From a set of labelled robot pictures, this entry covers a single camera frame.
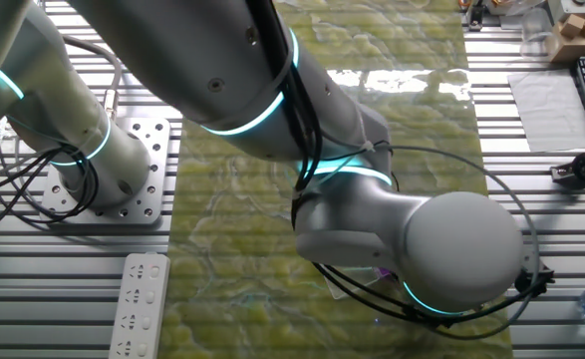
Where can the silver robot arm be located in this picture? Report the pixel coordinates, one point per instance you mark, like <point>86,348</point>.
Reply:
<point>172,50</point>

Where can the purple pipette tip rack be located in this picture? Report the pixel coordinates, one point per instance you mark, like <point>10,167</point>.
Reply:
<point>385,273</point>

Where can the clear plastic rack lid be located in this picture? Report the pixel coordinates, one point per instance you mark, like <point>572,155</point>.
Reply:
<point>357,276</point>

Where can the metal robot mounting plate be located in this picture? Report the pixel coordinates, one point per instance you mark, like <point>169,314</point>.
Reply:
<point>155,169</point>

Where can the green marble pattern mat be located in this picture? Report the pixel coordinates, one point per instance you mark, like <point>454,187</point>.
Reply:
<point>222,299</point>

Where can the white power strip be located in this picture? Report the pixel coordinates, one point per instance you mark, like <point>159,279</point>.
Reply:
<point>140,309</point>

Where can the white paper sheet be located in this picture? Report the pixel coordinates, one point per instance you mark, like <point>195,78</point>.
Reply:
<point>551,109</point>

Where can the clear glass beaker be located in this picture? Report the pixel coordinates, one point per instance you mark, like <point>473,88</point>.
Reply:
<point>536,30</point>

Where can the small wooden cube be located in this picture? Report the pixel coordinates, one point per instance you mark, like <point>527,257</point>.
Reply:
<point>572,26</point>

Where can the white device with knob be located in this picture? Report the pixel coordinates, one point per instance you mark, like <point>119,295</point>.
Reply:
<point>576,6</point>

